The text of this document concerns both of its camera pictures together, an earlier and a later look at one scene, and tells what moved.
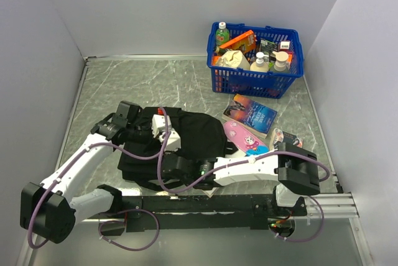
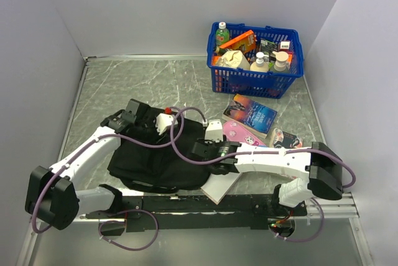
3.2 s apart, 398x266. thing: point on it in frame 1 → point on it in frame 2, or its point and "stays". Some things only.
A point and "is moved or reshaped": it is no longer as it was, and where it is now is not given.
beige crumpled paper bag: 234,58 stays
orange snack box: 245,41 stays
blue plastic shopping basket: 247,82 stays
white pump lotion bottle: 260,66 stays
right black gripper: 164,174 → 212,143
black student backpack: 140,163 is moved or reshaped
